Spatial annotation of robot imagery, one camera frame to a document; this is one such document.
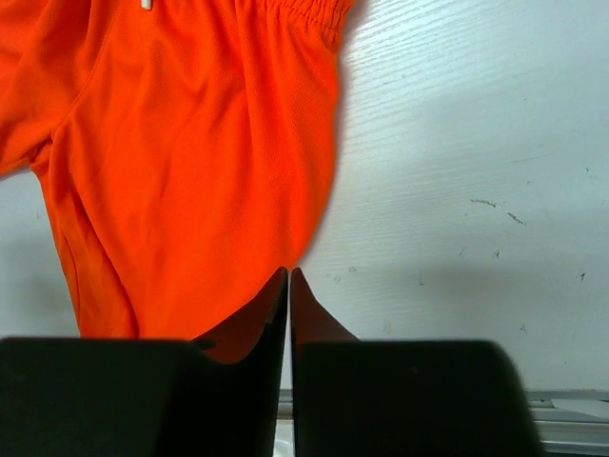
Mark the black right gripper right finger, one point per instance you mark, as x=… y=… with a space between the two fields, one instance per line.
x=353 y=397

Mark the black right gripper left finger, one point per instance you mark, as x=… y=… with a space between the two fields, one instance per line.
x=216 y=395

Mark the orange shorts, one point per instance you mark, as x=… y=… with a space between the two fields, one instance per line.
x=185 y=149

